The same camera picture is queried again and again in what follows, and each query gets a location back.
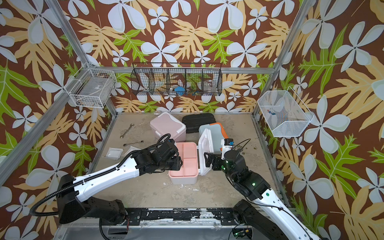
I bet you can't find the white first aid kit box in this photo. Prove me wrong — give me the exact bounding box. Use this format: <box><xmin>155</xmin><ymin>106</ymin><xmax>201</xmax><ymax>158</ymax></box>
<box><xmin>171</xmin><ymin>129</ymin><xmax>214</xmax><ymax>185</ymax></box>

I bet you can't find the pink tray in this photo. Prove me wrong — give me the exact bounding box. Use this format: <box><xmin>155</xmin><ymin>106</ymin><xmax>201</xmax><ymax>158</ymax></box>
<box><xmin>169</xmin><ymin>142</ymin><xmax>199</xmax><ymax>181</ymax></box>

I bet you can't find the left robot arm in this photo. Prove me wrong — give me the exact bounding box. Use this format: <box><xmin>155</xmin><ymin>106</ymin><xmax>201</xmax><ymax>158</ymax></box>
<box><xmin>30</xmin><ymin>134</ymin><xmax>183</xmax><ymax>224</ymax></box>

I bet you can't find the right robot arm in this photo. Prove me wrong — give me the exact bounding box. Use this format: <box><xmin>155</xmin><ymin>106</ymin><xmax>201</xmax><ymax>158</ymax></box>
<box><xmin>204</xmin><ymin>150</ymin><xmax>320</xmax><ymax>240</ymax></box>

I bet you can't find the blue orange first aid kit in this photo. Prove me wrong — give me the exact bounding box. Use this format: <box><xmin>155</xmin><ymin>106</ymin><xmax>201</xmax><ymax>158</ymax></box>
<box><xmin>199</xmin><ymin>123</ymin><xmax>229</xmax><ymax>153</ymax></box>

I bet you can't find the pink first aid kit box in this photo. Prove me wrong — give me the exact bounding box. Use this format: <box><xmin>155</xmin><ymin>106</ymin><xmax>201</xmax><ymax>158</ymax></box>
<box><xmin>150</xmin><ymin>113</ymin><xmax>187</xmax><ymax>143</ymax></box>

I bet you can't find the small steel wrench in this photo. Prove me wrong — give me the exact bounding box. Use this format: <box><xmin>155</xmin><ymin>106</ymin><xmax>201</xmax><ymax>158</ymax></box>
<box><xmin>123</xmin><ymin>140</ymin><xmax>144</xmax><ymax>147</ymax></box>

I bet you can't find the black plastic case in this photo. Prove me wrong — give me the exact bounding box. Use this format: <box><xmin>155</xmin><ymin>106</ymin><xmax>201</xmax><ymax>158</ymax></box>
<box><xmin>182</xmin><ymin>113</ymin><xmax>216</xmax><ymax>134</ymax></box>

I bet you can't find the large steel wrench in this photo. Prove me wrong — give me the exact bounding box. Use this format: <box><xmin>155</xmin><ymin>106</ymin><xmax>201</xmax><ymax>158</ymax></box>
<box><xmin>120</xmin><ymin>124</ymin><xmax>135</xmax><ymax>139</ymax></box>

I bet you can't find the blue object in basket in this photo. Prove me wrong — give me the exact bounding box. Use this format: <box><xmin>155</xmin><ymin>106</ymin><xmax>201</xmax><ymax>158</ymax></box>
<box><xmin>175</xmin><ymin>87</ymin><xmax>186</xmax><ymax>96</ymax></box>

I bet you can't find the white mesh basket right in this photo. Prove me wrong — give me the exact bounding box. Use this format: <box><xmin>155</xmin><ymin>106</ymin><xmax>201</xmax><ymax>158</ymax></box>
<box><xmin>258</xmin><ymin>88</ymin><xmax>315</xmax><ymax>138</ymax></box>

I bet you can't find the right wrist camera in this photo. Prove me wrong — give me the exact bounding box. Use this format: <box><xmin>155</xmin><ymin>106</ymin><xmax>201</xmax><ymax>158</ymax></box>
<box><xmin>221</xmin><ymin>138</ymin><xmax>234</xmax><ymax>160</ymax></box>

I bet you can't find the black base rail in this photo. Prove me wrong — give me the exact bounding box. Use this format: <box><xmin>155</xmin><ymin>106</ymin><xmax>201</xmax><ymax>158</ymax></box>
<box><xmin>100</xmin><ymin>206</ymin><xmax>261</xmax><ymax>226</ymax></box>

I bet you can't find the black wire basket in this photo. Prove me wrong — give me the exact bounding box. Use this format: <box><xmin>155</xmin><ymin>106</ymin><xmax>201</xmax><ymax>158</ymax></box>
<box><xmin>130</xmin><ymin>63</ymin><xmax>223</xmax><ymax>96</ymax></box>

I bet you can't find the white wire basket left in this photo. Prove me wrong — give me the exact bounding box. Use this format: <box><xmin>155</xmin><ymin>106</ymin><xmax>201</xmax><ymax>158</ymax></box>
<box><xmin>66</xmin><ymin>68</ymin><xmax>117</xmax><ymax>109</ymax></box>

